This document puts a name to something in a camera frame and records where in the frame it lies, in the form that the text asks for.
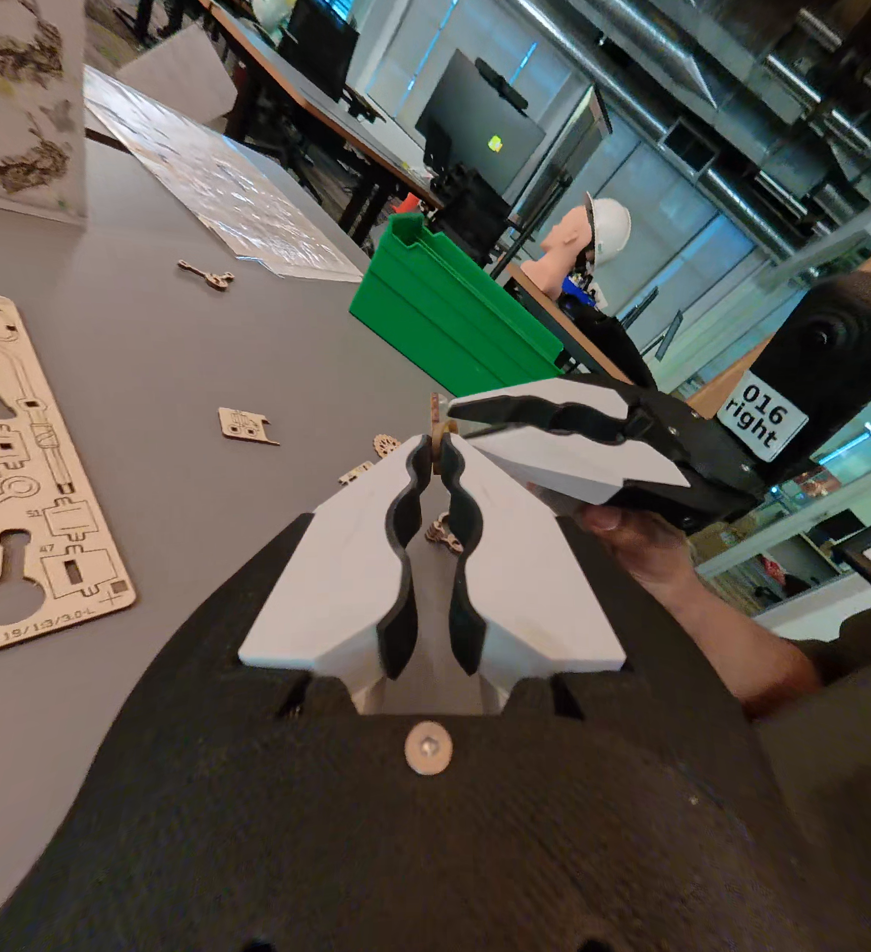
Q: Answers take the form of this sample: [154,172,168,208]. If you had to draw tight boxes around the small dark monitor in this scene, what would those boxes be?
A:
[279,0,360,101]

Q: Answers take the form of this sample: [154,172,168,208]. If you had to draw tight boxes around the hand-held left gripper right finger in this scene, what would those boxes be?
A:
[441,433,626,715]

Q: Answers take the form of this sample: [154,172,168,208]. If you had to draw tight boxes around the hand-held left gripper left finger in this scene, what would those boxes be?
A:
[237,435,433,716]

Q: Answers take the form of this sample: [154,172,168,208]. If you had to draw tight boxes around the grey panel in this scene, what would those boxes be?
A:
[118,22,237,136]

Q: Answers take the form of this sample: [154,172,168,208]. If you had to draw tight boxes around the person's olive shirt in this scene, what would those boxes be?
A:
[741,595,871,952]

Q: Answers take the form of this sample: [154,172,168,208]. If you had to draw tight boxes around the long wooden-edged table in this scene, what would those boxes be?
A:
[197,0,444,246]

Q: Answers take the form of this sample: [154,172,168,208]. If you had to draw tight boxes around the printed instruction sheet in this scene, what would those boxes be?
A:
[0,0,88,224]

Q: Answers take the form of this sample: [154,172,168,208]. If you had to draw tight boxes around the person's right hand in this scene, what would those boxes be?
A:
[575,504,698,590]

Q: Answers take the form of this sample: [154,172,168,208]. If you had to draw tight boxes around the small square wooden piece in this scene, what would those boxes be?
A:
[218,407,282,447]

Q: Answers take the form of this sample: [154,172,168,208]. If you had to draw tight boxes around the mannequin head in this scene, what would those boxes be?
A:
[521,204,594,300]

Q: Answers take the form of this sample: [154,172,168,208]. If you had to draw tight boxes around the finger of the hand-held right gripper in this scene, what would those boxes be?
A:
[446,376,651,447]
[467,425,694,518]

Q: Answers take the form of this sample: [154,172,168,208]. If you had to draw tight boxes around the grey desk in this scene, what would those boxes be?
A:
[0,137,481,931]

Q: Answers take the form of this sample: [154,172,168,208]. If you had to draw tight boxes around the plywood sheet with keyhole cutouts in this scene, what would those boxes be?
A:
[0,289,137,663]

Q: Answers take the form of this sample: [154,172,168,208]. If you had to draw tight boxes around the white hard hat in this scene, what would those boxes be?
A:
[583,192,632,267]

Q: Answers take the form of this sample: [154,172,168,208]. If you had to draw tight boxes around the large black display screen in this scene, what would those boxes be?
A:
[415,50,548,198]

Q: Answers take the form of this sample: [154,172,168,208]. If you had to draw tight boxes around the clear plastic sleeve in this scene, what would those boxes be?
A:
[84,65,364,285]

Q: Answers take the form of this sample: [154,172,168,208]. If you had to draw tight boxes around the wooden beam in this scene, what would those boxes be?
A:
[684,231,871,417]

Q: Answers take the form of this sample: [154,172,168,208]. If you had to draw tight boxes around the wooden table with mannequin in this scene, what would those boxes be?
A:
[506,260,633,384]

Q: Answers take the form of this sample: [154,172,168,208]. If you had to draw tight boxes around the spiral metal air duct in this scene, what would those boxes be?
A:
[510,0,805,257]

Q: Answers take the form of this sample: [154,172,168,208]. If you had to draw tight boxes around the person's right forearm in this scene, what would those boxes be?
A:
[625,554,827,721]

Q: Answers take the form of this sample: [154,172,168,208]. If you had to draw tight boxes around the black bag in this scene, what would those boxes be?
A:
[562,301,660,391]

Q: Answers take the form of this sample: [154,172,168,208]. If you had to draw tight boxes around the wooden spoked wheel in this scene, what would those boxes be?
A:
[428,392,451,478]

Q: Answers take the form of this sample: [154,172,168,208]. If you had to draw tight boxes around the wooden lever piece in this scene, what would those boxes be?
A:
[177,260,236,293]

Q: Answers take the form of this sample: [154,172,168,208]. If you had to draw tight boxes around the green plastic bin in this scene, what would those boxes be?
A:
[349,213,564,397]

